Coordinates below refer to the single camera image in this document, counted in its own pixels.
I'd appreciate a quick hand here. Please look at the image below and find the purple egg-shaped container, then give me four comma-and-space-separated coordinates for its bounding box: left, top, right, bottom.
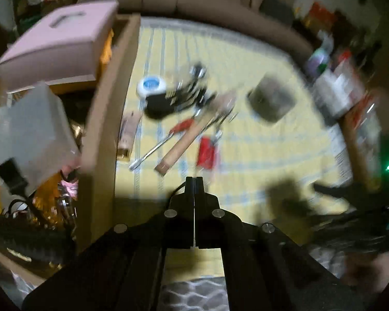
306, 47, 331, 72

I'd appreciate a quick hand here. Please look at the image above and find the cardboard box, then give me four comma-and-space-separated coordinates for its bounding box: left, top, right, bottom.
0, 13, 141, 286

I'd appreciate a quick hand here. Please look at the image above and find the translucent plastic box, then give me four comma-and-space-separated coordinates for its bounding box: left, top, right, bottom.
0, 82, 81, 195

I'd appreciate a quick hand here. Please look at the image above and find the wicker basket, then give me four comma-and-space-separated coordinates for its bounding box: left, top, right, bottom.
342, 94, 386, 188

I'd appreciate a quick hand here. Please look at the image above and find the brown sofa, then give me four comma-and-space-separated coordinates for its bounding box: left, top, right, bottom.
81, 0, 315, 62

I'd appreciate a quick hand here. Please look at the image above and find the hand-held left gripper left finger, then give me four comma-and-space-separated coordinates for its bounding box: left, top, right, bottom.
21, 177, 194, 311

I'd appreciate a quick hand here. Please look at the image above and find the white tissue box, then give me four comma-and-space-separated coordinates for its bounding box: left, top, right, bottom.
313, 71, 354, 117

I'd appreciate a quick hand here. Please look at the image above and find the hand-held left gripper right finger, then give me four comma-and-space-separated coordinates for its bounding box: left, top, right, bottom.
195, 177, 365, 311

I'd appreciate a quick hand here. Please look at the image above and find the pink box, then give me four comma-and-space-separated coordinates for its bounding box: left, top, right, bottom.
0, 0, 119, 89

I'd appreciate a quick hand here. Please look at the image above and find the white tape roll blue core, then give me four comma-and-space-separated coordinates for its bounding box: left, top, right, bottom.
137, 76, 167, 98

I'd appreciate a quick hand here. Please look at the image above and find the round clear jar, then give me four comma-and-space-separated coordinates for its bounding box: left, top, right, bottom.
246, 74, 294, 124

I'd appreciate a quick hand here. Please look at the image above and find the red packet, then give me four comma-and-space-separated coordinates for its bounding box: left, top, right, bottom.
196, 136, 221, 169

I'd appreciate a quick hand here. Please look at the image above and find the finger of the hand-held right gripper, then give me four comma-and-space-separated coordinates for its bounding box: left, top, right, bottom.
313, 183, 357, 201

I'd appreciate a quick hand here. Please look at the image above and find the black power adapter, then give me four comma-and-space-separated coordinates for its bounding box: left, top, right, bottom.
0, 159, 28, 195

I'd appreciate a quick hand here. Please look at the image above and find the person's right forearm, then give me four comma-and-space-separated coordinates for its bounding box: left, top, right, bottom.
342, 253, 389, 287

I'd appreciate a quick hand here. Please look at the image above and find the red-handled screwdriver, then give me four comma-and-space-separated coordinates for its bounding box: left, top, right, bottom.
129, 118, 197, 171

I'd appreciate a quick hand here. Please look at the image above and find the wooden handle hammer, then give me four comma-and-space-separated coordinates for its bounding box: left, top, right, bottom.
155, 92, 239, 175

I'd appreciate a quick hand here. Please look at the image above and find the red gift box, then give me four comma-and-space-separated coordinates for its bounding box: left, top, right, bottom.
308, 2, 336, 26

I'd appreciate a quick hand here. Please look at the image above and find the beige cosmetic tube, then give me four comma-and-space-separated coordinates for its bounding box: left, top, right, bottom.
117, 110, 143, 161

